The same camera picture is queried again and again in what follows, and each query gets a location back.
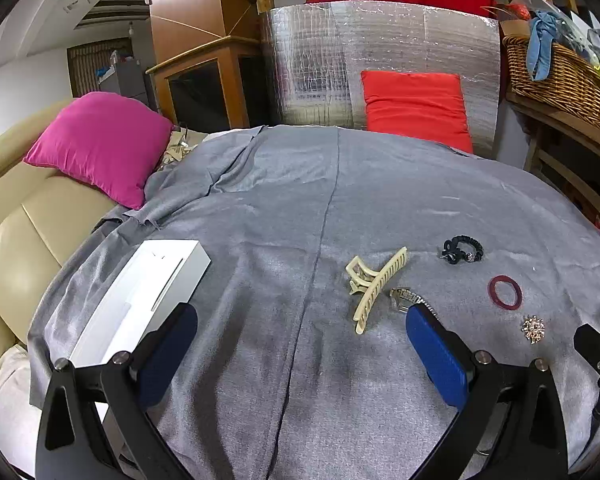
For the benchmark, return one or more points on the grey bed blanket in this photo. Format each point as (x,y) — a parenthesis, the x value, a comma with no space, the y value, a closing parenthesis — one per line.
(277,384)

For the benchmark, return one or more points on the gold pearl brooch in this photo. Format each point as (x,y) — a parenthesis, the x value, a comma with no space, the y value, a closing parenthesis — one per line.
(533,329)

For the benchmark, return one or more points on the black beaded bow scrunchie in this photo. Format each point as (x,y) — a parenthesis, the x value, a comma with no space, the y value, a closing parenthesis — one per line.
(461,248)

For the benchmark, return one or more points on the wooden shelf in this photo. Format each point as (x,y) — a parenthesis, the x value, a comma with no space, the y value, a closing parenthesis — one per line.
(564,152)

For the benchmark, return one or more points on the beige leather sofa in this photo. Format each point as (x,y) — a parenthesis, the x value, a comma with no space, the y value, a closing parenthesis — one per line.
(44,217)

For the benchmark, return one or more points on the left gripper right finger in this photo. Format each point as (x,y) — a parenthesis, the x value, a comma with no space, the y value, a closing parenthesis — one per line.
(514,409)

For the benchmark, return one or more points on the magenta pillow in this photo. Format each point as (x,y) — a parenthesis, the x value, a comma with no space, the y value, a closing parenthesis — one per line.
(107,141)

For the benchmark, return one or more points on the blue cloth in basket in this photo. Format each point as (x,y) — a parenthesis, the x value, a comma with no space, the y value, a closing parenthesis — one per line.
(546,28)

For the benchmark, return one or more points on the wicker basket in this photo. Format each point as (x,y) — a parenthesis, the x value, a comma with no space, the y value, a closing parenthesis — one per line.
(572,84)

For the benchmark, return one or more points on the cream hair claw clip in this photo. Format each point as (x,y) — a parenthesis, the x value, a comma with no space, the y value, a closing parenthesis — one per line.
(368,282)

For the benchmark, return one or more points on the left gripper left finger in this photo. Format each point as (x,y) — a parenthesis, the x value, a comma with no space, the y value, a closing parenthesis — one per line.
(72,443)

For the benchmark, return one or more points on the silver metal watch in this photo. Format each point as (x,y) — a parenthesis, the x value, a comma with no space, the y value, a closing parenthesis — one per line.
(403,298)

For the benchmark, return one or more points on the silver foil insulation board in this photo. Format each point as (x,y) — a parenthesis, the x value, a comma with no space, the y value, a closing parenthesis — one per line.
(315,54)

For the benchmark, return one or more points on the wooden cabinet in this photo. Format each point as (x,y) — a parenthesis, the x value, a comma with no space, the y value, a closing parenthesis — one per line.
(210,73)

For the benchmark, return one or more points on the red cushion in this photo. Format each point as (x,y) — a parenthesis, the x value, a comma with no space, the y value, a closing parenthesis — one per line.
(424,106)

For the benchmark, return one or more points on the white jewelry box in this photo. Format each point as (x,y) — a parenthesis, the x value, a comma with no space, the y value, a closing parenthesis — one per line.
(160,275)

